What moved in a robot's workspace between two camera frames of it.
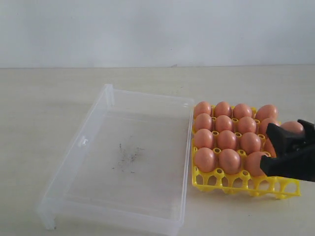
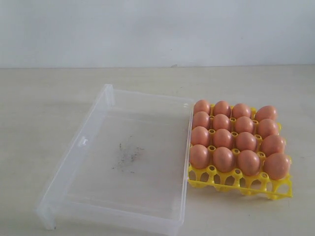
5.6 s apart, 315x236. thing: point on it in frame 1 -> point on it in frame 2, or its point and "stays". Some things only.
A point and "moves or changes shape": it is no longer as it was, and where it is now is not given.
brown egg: x=203 y=121 moves or changes shape
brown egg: x=223 y=123 moves or changes shape
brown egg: x=229 y=160 moves or changes shape
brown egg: x=202 y=107 moves or changes shape
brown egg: x=203 y=138 moves or changes shape
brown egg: x=252 y=163 moves or changes shape
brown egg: x=294 y=126 moves or changes shape
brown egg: x=266 y=111 stays
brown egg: x=222 y=108 stays
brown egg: x=204 y=160 moves or changes shape
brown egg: x=269 y=148 moves or changes shape
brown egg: x=250 y=142 moves or changes shape
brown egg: x=246 y=124 moves or changes shape
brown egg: x=226 y=139 moves or changes shape
